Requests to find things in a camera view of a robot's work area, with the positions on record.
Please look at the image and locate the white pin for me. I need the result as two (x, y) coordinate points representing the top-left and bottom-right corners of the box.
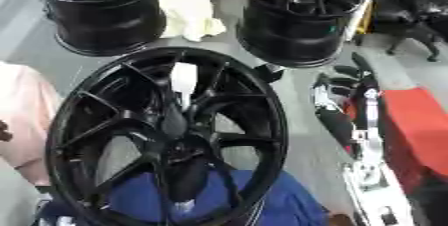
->
(169, 62), (200, 106)

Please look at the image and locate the small black object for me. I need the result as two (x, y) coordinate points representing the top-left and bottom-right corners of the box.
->
(252, 63), (287, 85)

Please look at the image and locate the black wheel rim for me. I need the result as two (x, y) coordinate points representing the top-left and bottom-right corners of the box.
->
(234, 0), (370, 70)
(29, 0), (168, 58)

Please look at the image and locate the white board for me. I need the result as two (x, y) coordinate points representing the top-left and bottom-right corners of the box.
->
(341, 0), (389, 42)

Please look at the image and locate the person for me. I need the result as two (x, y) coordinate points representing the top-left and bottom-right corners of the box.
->
(0, 61), (65, 188)

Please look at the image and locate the black chair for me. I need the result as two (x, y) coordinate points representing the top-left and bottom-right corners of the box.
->
(355, 0), (448, 63)

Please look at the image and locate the red box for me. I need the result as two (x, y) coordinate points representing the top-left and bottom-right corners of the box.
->
(379, 86), (448, 195)

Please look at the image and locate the white cloth bag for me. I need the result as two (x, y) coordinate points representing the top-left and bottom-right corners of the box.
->
(155, 0), (230, 43)

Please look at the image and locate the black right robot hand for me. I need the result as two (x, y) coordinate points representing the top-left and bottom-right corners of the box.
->
(309, 52), (389, 154)

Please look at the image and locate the large black spoked wheel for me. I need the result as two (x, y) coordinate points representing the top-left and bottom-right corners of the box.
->
(43, 46), (291, 226)

